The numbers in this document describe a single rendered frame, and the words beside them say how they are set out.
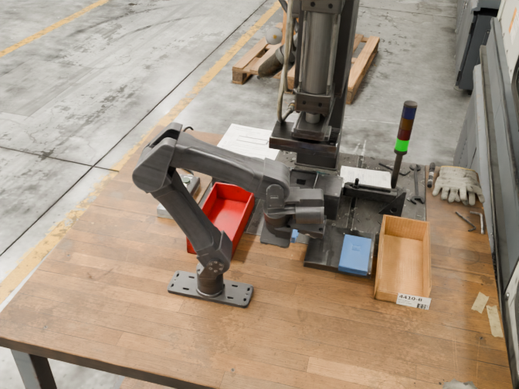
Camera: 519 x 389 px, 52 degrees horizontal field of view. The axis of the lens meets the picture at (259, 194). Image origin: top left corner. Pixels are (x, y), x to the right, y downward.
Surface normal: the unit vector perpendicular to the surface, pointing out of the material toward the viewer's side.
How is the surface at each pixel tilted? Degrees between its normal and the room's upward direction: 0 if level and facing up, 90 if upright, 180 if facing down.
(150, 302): 0
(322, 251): 0
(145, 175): 90
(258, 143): 0
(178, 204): 91
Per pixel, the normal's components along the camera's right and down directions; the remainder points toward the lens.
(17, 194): 0.03, -0.80
